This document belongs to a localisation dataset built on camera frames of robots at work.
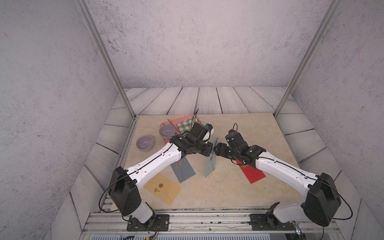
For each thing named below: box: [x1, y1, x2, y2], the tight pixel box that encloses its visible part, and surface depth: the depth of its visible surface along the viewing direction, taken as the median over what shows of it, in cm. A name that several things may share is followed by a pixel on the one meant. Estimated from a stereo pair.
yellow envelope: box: [144, 173, 182, 206], surface depth 86 cm
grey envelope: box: [170, 156, 197, 183], surface depth 95 cm
